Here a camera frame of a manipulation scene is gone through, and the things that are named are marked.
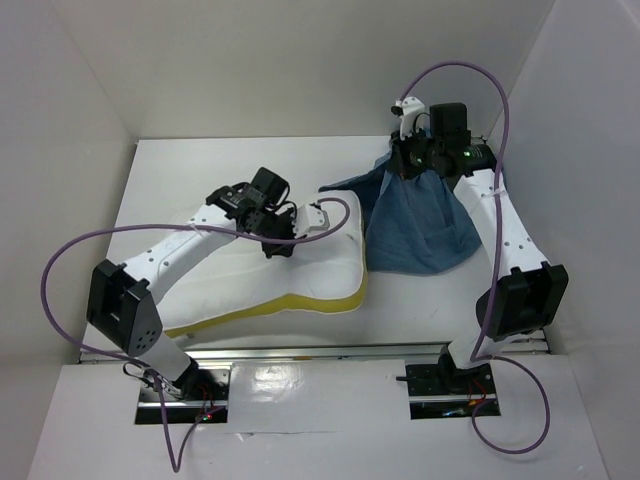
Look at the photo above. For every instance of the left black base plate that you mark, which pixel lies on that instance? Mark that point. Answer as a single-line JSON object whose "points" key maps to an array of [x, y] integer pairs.
{"points": [[206, 402]]}

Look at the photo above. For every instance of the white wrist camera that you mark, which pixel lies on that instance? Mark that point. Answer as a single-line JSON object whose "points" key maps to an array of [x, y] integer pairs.
{"points": [[412, 113], [310, 219]]}

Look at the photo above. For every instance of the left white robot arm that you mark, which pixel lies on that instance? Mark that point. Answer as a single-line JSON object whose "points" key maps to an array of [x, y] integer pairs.
{"points": [[123, 298]]}

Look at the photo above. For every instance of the white pillow yellow edge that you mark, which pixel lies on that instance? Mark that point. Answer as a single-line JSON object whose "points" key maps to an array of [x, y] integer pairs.
{"points": [[238, 292]]}

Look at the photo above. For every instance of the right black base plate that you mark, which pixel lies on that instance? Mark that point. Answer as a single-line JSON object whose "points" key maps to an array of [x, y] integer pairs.
{"points": [[431, 397]]}

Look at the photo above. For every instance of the blue pillowcase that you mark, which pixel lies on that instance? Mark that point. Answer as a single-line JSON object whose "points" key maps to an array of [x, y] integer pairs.
{"points": [[412, 227]]}

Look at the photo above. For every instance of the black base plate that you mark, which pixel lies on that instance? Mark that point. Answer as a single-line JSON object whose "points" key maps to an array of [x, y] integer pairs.
{"points": [[431, 397], [206, 402]]}

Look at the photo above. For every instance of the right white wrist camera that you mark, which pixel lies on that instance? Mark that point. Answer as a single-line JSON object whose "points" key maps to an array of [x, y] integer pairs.
{"points": [[412, 113]]}

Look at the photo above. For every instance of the aluminium front rail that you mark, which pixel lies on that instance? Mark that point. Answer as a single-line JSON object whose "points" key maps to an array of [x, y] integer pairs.
{"points": [[535, 345]]}

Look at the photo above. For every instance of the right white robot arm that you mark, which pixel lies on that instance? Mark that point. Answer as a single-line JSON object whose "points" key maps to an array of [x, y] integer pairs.
{"points": [[526, 289]]}

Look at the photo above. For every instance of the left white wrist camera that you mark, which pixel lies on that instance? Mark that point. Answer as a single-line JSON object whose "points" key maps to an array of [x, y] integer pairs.
{"points": [[310, 219]]}

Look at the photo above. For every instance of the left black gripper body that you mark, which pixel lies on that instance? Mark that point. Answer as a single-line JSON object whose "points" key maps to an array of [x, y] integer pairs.
{"points": [[266, 226]]}

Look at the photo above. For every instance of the aluminium side rail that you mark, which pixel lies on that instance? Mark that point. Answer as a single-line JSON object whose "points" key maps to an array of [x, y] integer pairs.
{"points": [[487, 142]]}

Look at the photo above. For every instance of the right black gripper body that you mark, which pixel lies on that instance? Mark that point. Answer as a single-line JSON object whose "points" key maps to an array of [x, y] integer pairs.
{"points": [[416, 153]]}

